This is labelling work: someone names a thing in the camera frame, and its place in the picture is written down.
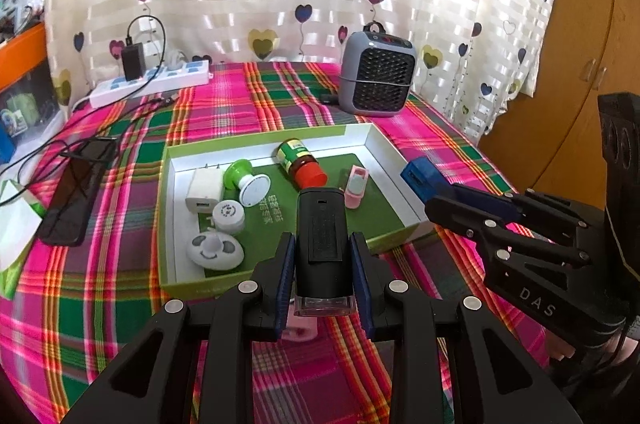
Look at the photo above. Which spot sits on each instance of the white plug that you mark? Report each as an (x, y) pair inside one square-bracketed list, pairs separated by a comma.
[(175, 60)]

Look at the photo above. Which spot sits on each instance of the blue cardboard box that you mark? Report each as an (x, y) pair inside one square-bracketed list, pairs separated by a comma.
[(6, 144)]

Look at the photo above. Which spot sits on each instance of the grey mini fan heater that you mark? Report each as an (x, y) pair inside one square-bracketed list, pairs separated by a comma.
[(377, 74)]

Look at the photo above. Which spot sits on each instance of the white smiley face gadget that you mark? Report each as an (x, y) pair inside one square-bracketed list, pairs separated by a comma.
[(215, 249)]

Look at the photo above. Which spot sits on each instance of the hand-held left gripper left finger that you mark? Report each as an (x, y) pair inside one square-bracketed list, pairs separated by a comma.
[(282, 289)]

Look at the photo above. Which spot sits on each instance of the green cardboard box tray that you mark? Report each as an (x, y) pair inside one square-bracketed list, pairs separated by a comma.
[(172, 204)]

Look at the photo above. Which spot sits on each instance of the brown bottle red cap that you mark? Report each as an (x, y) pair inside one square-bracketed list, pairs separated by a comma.
[(300, 164)]

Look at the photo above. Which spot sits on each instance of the white power strip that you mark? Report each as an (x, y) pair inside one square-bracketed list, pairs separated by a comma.
[(150, 84)]

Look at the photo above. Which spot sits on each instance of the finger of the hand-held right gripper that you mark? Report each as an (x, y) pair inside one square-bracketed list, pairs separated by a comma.
[(550, 216), (535, 284)]

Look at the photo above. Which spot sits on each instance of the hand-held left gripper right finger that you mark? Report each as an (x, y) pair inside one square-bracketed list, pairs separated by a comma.
[(362, 289)]

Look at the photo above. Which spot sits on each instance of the storage bin with orange lid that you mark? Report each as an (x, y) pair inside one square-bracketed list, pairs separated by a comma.
[(22, 74)]

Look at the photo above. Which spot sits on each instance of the white round jar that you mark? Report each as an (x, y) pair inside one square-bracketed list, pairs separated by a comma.
[(228, 215)]

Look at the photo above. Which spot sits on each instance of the black power adapter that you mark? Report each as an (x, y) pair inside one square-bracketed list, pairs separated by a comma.
[(133, 63)]

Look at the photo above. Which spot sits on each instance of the white USB wall charger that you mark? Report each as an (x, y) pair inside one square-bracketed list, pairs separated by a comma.
[(202, 191)]

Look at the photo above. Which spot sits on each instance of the blue rectangular block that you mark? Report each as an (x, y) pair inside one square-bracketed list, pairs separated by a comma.
[(425, 176)]

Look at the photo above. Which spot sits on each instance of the pink plastic clip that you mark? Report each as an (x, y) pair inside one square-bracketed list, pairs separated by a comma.
[(300, 331)]

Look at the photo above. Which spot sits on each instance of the black light with clear end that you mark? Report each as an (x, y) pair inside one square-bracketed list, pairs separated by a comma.
[(322, 234)]

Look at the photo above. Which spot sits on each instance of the black smartphone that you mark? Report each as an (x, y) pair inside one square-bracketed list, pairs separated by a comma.
[(75, 194)]

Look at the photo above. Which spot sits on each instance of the green tissue pack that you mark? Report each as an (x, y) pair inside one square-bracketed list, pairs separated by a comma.
[(15, 234)]

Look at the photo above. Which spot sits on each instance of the wooden wardrobe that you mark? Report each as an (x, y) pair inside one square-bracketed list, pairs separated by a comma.
[(585, 29)]

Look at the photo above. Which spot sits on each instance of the small pink plastic holder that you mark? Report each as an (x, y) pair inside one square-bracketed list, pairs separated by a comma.
[(356, 186)]

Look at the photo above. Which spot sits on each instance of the green and white stamp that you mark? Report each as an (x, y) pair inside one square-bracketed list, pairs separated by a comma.
[(247, 184)]

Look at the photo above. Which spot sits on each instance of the plaid tablecloth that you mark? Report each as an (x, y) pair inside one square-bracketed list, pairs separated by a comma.
[(125, 329)]

